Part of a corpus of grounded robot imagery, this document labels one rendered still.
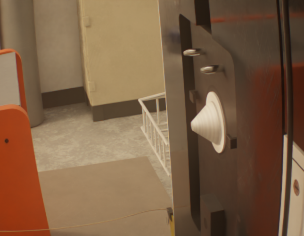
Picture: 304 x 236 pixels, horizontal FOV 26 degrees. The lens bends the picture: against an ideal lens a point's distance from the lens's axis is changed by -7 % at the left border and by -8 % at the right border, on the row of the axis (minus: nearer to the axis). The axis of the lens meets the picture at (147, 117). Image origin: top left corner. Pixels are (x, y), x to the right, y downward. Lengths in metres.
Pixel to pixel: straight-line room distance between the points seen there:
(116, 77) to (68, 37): 0.47
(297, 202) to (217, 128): 0.23
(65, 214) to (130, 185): 0.20
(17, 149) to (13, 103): 0.07
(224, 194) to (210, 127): 0.08
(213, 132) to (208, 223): 0.11
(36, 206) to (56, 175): 0.68
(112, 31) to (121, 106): 0.46
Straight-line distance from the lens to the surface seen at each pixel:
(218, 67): 0.66
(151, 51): 3.90
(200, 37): 0.73
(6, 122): 1.03
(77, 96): 4.29
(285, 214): 0.49
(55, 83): 4.26
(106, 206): 1.60
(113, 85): 3.91
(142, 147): 3.62
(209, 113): 0.70
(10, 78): 1.18
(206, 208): 0.75
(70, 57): 4.22
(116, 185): 1.69
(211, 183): 0.77
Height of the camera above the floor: 1.48
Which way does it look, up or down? 22 degrees down
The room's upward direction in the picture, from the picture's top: 5 degrees counter-clockwise
